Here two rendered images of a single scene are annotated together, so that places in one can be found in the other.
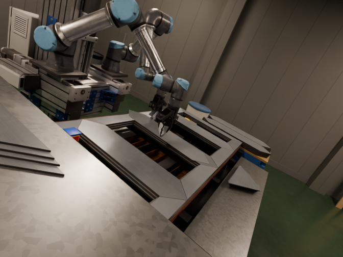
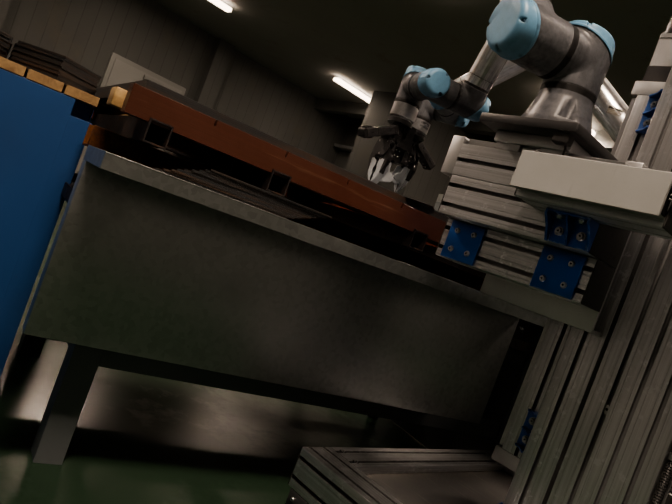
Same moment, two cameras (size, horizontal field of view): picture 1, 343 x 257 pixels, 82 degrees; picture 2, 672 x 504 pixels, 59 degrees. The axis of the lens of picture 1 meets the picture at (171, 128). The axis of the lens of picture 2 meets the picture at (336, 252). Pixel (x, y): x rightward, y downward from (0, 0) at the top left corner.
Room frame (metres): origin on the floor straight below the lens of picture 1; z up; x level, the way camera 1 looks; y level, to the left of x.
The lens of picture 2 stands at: (2.89, 1.08, 0.68)
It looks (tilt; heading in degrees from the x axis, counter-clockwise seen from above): 1 degrees down; 214
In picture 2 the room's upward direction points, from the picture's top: 21 degrees clockwise
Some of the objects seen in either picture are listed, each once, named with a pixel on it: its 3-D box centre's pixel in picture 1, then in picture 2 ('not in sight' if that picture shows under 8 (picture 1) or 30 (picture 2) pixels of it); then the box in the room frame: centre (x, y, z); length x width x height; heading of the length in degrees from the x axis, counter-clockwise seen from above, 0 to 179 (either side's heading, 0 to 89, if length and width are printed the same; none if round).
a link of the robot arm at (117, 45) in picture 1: (116, 50); (577, 61); (1.65, 0.66, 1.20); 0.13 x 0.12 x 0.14; 144
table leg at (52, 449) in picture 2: not in sight; (98, 314); (2.05, -0.01, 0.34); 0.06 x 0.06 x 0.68; 66
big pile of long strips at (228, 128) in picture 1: (235, 134); (7, 59); (2.10, -0.67, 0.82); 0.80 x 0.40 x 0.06; 66
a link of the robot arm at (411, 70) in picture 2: not in sight; (413, 88); (1.44, 0.17, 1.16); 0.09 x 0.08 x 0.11; 54
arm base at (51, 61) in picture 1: (61, 59); not in sight; (1.16, 0.77, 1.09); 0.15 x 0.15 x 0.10
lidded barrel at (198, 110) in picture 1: (194, 119); not in sight; (3.84, -0.34, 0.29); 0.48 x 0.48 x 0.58
